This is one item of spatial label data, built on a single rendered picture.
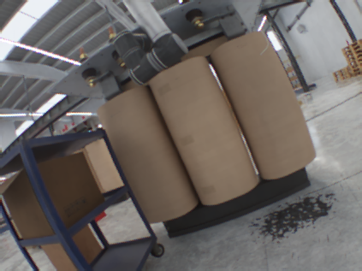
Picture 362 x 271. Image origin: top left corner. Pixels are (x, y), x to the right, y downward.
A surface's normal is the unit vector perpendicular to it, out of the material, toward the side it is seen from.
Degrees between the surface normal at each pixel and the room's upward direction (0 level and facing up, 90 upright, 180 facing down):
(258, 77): 90
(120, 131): 90
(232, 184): 90
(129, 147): 90
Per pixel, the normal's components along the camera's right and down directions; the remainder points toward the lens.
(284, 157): -0.18, 0.09
